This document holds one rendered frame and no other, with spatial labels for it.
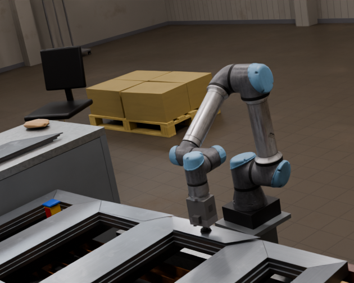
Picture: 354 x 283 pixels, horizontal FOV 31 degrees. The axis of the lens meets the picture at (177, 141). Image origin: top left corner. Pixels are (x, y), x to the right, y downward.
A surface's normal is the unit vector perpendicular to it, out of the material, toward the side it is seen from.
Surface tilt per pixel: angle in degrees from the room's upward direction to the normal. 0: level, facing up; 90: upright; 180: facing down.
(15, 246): 0
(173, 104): 90
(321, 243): 0
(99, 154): 90
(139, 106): 90
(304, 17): 90
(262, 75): 82
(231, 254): 0
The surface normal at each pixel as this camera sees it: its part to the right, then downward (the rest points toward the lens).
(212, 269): -0.17, -0.94
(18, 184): 0.72, 0.10
